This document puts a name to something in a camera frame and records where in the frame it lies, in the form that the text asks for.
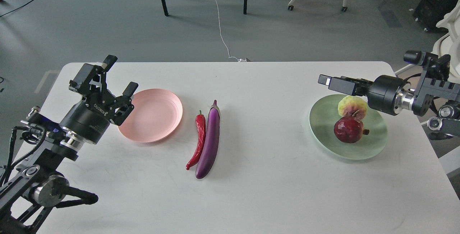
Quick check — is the red pomegranate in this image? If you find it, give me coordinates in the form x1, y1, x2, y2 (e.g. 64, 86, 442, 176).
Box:
333, 116, 370, 143

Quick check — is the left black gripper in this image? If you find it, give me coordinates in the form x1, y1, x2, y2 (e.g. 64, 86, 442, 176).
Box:
59, 55, 138, 144

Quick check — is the yellow-green apple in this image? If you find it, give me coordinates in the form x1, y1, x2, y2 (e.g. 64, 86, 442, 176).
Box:
338, 95, 368, 120

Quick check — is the white cable on floor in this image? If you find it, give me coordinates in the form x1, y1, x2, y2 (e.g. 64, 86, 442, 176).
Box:
206, 0, 248, 63

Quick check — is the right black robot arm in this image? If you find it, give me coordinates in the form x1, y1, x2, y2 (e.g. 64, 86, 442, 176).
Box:
318, 50, 460, 139

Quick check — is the green plate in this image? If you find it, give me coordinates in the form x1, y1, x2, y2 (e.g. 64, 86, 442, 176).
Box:
309, 94, 388, 161

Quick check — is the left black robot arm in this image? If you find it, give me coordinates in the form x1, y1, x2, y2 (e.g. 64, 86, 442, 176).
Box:
0, 55, 138, 234

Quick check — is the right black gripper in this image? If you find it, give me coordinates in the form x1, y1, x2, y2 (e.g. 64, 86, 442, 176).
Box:
318, 74, 411, 115

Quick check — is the red chili pepper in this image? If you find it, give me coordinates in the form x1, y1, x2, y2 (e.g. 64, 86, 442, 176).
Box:
185, 110, 206, 170

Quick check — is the pink plate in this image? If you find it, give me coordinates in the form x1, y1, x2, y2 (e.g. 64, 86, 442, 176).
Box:
118, 88, 183, 143

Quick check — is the purple eggplant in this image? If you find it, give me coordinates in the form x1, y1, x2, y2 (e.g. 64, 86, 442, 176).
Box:
195, 100, 221, 179

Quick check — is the black equipment case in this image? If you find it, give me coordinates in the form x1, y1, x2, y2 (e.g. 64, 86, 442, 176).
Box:
413, 0, 458, 32

